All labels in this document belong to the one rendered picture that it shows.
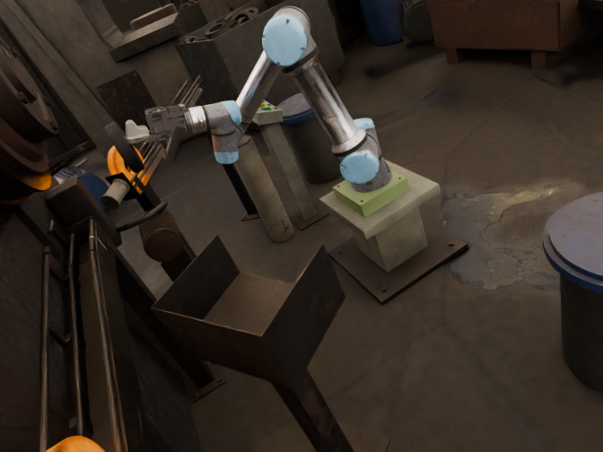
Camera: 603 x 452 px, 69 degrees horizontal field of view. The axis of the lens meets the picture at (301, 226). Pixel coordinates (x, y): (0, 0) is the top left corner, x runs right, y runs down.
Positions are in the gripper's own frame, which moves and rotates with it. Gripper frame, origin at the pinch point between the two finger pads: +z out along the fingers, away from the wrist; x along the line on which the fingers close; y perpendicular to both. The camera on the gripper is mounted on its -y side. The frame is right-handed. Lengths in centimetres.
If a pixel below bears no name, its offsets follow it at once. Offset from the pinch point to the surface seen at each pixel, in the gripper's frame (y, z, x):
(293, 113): -19, -80, -68
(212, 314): -24, -8, 61
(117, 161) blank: -10.7, 3.3, -19.5
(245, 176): -34, -44, -41
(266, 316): -22, -17, 69
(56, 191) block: -10.3, 20.8, -1.0
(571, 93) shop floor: -26, -214, -23
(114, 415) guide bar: -24, 12, 77
